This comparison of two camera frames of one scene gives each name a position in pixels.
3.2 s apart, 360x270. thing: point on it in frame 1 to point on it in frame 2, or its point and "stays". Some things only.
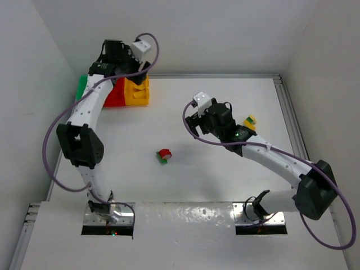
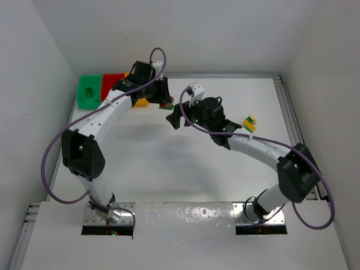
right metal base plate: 244,214 stays
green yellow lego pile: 250,122 stays
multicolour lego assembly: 163,154 to 169,106
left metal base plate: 124,213 stays
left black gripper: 138,73 to 160,91
